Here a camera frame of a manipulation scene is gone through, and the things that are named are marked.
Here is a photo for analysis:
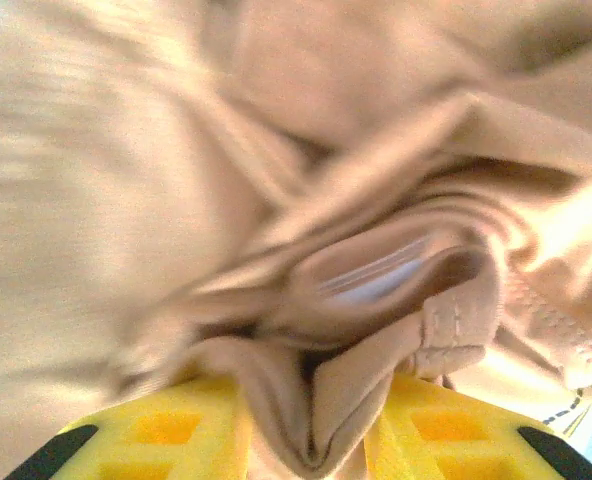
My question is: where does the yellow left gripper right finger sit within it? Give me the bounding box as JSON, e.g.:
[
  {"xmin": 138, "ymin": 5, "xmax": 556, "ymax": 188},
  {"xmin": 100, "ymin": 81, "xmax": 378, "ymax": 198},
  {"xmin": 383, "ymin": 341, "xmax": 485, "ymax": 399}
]
[{"xmin": 364, "ymin": 371, "xmax": 592, "ymax": 480}]

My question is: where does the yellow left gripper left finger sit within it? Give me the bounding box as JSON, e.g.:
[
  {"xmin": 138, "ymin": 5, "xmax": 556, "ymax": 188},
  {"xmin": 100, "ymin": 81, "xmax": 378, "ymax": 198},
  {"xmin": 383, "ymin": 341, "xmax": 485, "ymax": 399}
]
[{"xmin": 2, "ymin": 373, "xmax": 255, "ymax": 480}]

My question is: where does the tan t-shirt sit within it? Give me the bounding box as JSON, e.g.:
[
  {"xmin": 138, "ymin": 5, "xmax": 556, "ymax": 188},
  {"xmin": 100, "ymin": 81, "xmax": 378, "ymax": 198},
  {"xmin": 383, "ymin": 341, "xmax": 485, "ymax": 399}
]
[{"xmin": 0, "ymin": 0, "xmax": 592, "ymax": 480}]

